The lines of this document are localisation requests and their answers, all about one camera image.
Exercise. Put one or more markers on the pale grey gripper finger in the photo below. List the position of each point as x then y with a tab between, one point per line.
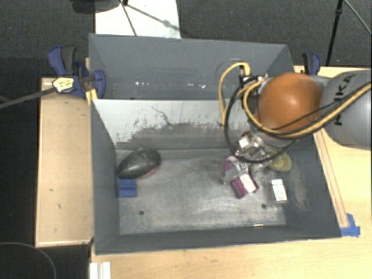
234	174

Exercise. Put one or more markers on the pale yellow round thing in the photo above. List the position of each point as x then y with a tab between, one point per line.
282	163

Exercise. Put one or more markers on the grey metal bin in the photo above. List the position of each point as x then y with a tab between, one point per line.
189	190

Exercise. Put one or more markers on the blue block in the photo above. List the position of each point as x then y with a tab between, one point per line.
127	188

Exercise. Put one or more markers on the purple box with white label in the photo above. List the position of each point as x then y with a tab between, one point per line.
242	189

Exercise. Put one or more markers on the pale wood flat board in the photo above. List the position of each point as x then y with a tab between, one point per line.
65	167

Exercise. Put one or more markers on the clear small box white label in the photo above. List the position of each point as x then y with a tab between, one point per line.
277	192

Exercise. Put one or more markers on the black computer mouse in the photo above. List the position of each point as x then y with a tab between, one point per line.
138	163

